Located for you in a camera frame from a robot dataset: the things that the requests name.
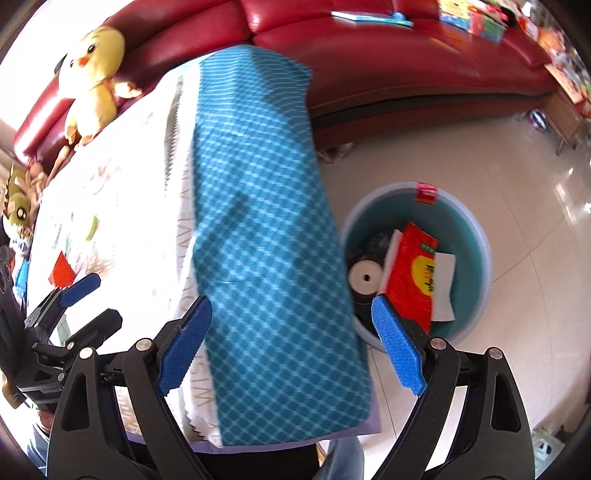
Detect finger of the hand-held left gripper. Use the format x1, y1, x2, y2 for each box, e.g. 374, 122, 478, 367
67, 308, 123, 356
25, 273, 102, 330

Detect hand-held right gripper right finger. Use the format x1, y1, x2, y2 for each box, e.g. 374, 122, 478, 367
372, 294, 536, 480

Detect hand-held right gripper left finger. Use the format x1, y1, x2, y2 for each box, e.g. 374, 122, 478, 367
46, 295, 214, 480

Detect white paper sheet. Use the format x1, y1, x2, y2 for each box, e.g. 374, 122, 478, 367
429, 251, 458, 322

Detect red and yellow packet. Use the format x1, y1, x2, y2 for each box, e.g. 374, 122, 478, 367
385, 222, 439, 334

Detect cream tape roll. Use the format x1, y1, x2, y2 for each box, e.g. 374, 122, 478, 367
347, 258, 384, 296

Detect blue round bin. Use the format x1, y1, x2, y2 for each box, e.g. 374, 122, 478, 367
341, 181, 494, 344

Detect person's left hand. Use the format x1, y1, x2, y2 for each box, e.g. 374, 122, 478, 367
32, 406, 58, 435

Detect red wrapper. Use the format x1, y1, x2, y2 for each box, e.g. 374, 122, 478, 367
48, 253, 78, 288

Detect blue packet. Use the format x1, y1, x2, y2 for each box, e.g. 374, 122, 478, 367
14, 261, 31, 301

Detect white printed tablecloth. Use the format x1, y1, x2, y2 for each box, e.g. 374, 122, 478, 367
25, 65, 222, 448

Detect green plush toy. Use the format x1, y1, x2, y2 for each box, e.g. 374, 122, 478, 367
2, 164, 47, 241

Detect person's leg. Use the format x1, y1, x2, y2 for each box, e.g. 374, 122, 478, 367
318, 436, 365, 480

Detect blue checked cloth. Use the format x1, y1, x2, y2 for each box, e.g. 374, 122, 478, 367
189, 45, 375, 448

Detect white plastic stool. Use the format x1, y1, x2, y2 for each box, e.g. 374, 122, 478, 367
531, 427, 571, 457

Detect yellow duck plush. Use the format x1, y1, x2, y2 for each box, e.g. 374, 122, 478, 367
58, 25, 141, 148

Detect red leather sofa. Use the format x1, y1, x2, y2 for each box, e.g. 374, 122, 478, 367
14, 0, 561, 167

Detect wooden cabinet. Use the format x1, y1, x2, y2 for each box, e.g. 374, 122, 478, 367
545, 62, 591, 158

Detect colourful toy boxes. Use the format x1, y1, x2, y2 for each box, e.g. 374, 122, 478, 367
436, 0, 509, 44

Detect thin blue book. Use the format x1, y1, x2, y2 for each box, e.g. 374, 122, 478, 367
330, 10, 414, 27

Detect pile of colourful toys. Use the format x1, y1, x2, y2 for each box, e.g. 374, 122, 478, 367
522, 0, 591, 116

